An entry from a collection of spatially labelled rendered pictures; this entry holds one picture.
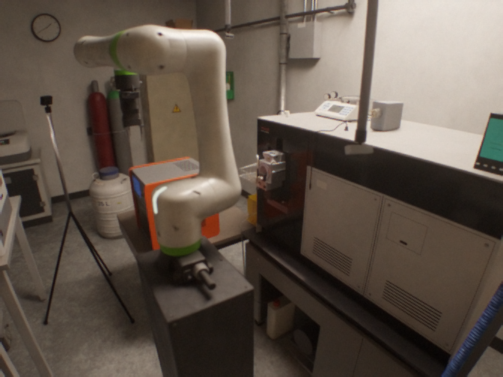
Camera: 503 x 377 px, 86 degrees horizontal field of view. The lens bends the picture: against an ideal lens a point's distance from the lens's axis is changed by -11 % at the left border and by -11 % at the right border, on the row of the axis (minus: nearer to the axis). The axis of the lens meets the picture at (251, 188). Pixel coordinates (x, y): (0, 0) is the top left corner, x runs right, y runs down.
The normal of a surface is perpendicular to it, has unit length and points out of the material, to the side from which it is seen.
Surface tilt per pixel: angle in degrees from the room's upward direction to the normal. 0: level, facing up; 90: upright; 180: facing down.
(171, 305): 0
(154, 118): 90
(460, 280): 90
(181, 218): 90
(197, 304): 0
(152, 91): 90
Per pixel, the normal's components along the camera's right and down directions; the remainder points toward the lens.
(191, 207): 0.74, 0.22
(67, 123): 0.56, 0.31
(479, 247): -0.83, 0.21
